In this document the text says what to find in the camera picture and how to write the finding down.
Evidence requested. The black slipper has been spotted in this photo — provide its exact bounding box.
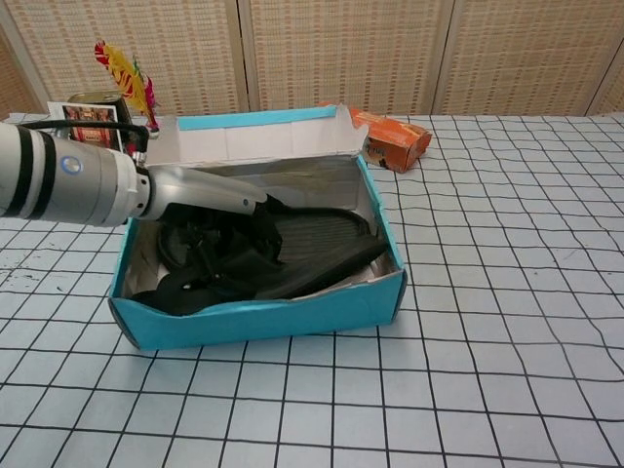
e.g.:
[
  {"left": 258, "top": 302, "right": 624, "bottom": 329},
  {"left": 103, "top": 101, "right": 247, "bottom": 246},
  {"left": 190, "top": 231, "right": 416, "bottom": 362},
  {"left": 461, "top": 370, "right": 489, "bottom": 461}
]
[
  {"left": 158, "top": 206, "right": 387, "bottom": 274},
  {"left": 129, "top": 241, "right": 389, "bottom": 319}
]

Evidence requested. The blue and white shoe box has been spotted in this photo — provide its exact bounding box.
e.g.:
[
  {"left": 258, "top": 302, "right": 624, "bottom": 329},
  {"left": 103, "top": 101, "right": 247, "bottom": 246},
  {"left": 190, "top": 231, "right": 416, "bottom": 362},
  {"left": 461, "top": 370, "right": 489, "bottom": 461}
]
[{"left": 107, "top": 103, "right": 409, "bottom": 353}]

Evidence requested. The blue checked tablecloth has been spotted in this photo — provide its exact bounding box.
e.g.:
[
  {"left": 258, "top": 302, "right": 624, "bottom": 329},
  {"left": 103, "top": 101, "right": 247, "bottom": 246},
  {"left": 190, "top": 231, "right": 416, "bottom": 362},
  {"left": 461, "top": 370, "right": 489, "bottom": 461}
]
[{"left": 0, "top": 111, "right": 624, "bottom": 468}]

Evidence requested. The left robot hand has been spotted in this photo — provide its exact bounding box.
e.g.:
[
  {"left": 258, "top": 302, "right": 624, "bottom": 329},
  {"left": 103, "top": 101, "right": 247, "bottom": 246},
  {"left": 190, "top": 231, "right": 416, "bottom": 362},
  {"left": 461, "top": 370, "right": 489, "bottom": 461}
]
[{"left": 139, "top": 164, "right": 285, "bottom": 283}]

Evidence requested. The woven screen panel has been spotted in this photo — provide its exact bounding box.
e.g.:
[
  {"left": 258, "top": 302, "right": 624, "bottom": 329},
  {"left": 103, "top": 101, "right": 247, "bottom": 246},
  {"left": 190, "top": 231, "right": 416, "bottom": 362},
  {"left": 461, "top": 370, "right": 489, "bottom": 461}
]
[
  {"left": 242, "top": 0, "right": 457, "bottom": 114},
  {"left": 0, "top": 0, "right": 248, "bottom": 117},
  {"left": 0, "top": 21, "right": 46, "bottom": 122},
  {"left": 435, "top": 0, "right": 624, "bottom": 117},
  {"left": 584, "top": 42, "right": 624, "bottom": 117}
]

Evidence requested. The picture card packet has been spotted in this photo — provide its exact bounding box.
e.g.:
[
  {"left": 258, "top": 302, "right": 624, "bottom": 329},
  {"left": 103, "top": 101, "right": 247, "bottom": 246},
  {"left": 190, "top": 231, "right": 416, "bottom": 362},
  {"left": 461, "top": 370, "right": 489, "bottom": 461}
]
[{"left": 47, "top": 100, "right": 124, "bottom": 153}]

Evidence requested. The feather shuttlecock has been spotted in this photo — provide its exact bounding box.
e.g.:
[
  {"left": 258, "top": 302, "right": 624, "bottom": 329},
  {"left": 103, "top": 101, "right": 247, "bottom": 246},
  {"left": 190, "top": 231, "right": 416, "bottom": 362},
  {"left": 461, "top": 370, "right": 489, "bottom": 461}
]
[{"left": 93, "top": 41, "right": 163, "bottom": 140}]

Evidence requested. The gold tin can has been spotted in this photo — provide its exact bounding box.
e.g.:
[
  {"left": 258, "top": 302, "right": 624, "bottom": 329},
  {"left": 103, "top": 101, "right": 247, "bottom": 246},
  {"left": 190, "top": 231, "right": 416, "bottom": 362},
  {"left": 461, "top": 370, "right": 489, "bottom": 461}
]
[{"left": 66, "top": 91, "right": 134, "bottom": 129}]

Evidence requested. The orange cardboard box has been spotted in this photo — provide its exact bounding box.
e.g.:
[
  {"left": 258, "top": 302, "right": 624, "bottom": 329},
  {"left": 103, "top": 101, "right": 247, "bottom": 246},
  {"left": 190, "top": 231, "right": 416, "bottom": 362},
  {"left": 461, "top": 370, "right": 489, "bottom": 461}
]
[{"left": 318, "top": 101, "right": 433, "bottom": 174}]

